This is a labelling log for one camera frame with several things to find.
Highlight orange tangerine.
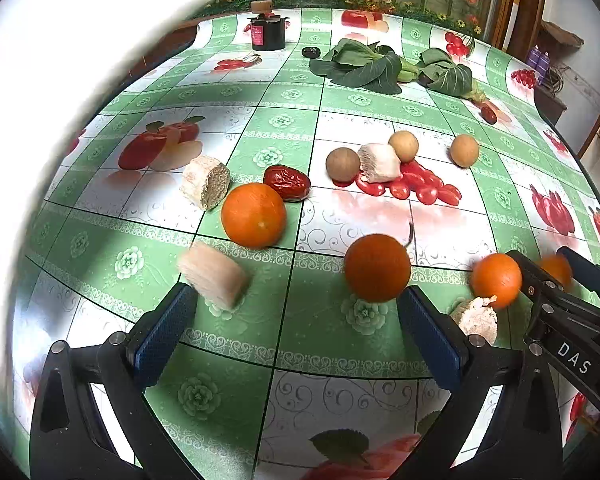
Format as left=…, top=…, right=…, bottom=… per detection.
left=221, top=182, right=287, bottom=249
left=470, top=252, right=522, bottom=309
left=343, top=234, right=412, bottom=302
left=539, top=254, right=573, bottom=292

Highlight beige sugarcane chunk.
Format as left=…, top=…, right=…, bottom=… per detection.
left=178, top=242, right=249, bottom=310
left=450, top=296, right=498, bottom=344
left=358, top=143, right=402, bottom=183
left=181, top=155, right=230, bottom=211

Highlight tan longan fruit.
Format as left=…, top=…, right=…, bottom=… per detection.
left=388, top=130, right=419, bottom=162
left=450, top=134, right=480, bottom=168

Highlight brown longan fruit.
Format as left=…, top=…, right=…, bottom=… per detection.
left=325, top=148, right=361, bottom=182

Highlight red jujube date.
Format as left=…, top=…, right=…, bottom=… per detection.
left=263, top=165, right=311, bottom=203
left=480, top=104, right=498, bottom=125

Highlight purple bottles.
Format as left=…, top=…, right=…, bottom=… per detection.
left=526, top=46, right=550, bottom=84

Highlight green leafy bok choy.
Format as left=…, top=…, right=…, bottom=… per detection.
left=309, top=38, right=420, bottom=94
left=416, top=48, right=486, bottom=103

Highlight green fruit-print tablecloth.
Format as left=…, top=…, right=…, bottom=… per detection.
left=12, top=10, right=600, bottom=479

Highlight small dark date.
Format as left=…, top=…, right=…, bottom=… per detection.
left=301, top=47, right=321, bottom=58

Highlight black jar with pink label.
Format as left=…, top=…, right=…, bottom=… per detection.
left=245, top=0, right=288, bottom=51

